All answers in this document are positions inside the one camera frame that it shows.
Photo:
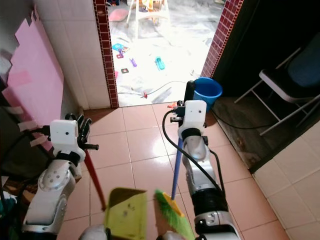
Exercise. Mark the white plastic chair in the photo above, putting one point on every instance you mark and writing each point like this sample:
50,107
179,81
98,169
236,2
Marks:
150,17

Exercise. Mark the small purple toy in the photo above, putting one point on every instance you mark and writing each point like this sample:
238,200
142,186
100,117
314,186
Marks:
133,62

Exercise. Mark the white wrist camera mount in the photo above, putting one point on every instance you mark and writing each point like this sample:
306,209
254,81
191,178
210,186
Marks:
64,135
194,112

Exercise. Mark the black folding chair white frame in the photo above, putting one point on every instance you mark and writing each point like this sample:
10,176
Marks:
292,85

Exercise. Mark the red snack wrapper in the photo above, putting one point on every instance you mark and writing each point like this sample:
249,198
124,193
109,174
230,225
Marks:
172,105

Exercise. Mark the blue plastic bucket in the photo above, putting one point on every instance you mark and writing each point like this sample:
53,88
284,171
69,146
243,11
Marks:
210,92

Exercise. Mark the teal plastic bottle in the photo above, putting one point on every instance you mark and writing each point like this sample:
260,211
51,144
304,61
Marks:
160,64

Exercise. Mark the pink foam board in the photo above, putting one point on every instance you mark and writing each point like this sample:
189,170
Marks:
37,80

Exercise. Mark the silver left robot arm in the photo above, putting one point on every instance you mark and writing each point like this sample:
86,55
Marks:
52,185

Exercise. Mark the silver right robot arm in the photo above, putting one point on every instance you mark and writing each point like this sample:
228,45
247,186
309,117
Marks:
202,160

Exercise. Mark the robot left leg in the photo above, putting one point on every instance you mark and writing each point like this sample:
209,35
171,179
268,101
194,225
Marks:
94,233

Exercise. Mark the teal plastic bag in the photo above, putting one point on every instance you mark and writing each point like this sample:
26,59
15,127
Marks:
7,215

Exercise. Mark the blue picture book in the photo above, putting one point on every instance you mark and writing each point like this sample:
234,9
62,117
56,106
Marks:
118,47

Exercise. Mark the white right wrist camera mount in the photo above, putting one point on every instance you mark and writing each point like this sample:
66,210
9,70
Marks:
194,112

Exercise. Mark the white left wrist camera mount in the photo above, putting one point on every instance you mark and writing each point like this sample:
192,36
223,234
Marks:
64,135

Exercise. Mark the small red black square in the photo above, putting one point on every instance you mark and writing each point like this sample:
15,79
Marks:
120,55

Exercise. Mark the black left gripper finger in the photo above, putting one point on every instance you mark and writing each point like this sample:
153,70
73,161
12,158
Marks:
74,119
86,125

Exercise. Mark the small red scrap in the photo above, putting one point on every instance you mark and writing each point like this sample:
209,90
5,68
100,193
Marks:
145,94

